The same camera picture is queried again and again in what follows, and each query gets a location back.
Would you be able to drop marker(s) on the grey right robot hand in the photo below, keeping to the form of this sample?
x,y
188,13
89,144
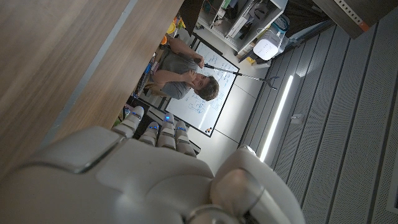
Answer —
x,y
140,180

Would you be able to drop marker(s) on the black grabber stick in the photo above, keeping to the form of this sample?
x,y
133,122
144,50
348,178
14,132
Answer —
x,y
245,75

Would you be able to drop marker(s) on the person in grey t-shirt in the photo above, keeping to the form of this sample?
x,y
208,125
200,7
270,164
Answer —
x,y
177,71

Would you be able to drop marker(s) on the orange cup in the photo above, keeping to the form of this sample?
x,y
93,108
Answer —
x,y
163,40

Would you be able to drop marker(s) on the long ceiling light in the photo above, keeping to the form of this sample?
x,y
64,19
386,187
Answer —
x,y
276,118

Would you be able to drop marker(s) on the yellow cup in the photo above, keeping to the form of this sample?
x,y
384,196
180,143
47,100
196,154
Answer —
x,y
171,28

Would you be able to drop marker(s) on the black computer monitor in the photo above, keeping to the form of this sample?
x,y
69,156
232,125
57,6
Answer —
x,y
190,14

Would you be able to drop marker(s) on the white air purifier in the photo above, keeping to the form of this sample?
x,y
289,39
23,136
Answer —
x,y
266,46

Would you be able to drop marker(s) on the white shelf cabinet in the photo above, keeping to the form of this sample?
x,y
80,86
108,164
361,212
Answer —
x,y
239,21

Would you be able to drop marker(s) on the whiteboard with black frame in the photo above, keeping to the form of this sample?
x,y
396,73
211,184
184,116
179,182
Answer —
x,y
205,109

